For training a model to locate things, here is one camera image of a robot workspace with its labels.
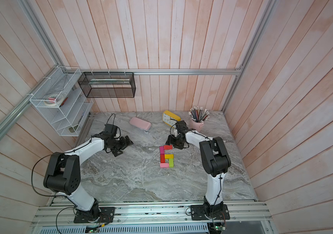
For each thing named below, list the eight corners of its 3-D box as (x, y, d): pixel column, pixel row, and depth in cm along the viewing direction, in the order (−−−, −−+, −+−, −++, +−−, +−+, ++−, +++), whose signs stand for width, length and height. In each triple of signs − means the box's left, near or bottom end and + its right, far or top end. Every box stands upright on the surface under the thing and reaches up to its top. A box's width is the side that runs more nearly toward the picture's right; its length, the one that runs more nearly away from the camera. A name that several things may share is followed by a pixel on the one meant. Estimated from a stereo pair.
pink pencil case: (130, 123, 115) (129, 121, 113) (134, 118, 119) (134, 115, 116) (148, 131, 110) (148, 128, 108) (152, 125, 114) (152, 123, 111)
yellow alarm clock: (161, 121, 117) (161, 113, 110) (165, 117, 120) (166, 109, 113) (173, 128, 112) (174, 121, 105) (177, 124, 115) (178, 116, 108)
